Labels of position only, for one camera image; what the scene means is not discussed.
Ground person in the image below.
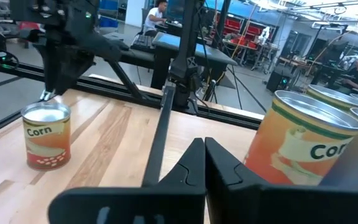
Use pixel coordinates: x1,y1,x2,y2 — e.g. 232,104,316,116
143,0,169,37
340,55,358,94

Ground black computer box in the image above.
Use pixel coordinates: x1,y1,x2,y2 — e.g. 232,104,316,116
265,70,291,93

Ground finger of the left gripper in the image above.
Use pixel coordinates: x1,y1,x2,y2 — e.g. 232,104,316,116
41,60,59,101
56,60,96,95

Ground wooden shelf with black frame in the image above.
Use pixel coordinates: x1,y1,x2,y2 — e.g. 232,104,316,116
141,85,260,224

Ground blue storage bins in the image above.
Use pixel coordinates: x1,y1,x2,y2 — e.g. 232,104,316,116
99,0,119,28

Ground rack with red bins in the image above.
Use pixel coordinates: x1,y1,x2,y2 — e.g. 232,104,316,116
244,21,275,49
216,15,245,40

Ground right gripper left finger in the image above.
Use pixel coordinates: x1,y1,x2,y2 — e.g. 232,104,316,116
47,137,206,224

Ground grey desk with black base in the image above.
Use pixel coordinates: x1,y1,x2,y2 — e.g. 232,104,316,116
129,30,239,91

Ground workbench table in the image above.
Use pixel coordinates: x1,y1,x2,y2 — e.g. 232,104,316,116
225,39,279,71

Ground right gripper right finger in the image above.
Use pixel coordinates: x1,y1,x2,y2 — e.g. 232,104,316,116
204,137,358,224

